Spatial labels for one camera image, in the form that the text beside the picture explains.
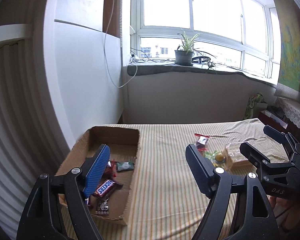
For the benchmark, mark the white power strip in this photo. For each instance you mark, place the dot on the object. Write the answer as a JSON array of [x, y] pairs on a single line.
[[134, 58]]

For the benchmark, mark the yellow green wall map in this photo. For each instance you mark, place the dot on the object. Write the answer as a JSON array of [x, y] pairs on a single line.
[[289, 20]]

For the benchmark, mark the yellow ball jelly cup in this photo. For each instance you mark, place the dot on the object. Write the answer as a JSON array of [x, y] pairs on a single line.
[[217, 158]]

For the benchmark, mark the red clear dates candy pack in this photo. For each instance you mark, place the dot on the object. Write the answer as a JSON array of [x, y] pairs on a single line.
[[201, 141]]

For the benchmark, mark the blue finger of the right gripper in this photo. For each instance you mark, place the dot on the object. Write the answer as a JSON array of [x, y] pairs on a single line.
[[263, 165], [287, 140]]

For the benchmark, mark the striped beige tablecloth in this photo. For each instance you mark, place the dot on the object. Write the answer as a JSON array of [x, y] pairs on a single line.
[[174, 192]]

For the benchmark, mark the potted spider plant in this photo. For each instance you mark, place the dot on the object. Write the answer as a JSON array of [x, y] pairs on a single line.
[[186, 51]]

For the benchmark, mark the red crinkly snack wrapper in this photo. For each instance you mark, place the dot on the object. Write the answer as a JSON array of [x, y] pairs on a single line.
[[110, 171]]

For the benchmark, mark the brown cardboard box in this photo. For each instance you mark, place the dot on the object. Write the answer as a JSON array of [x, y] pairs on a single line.
[[111, 196]]

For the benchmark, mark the white lace table cover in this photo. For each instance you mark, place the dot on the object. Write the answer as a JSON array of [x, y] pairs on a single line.
[[291, 110]]

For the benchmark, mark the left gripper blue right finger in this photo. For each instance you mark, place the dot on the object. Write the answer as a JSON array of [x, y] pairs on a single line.
[[253, 216]]

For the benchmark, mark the dark red storage box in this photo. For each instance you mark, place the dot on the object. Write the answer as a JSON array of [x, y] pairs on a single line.
[[270, 119]]

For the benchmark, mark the clear bag sliced bread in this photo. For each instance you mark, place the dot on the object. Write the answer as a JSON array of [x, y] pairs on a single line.
[[234, 161]]

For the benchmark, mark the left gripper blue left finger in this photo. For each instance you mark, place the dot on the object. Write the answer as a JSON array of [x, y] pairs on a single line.
[[42, 218]]

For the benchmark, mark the dark green candy packet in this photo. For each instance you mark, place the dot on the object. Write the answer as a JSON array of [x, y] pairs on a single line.
[[124, 166]]

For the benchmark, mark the green patterned shopping bag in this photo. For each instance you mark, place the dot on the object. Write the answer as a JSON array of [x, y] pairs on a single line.
[[255, 105]]

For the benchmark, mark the black round object on sill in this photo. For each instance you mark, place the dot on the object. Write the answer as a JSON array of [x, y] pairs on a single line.
[[201, 59]]

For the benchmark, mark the person's right hand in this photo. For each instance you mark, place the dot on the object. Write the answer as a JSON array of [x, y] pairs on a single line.
[[286, 212]]

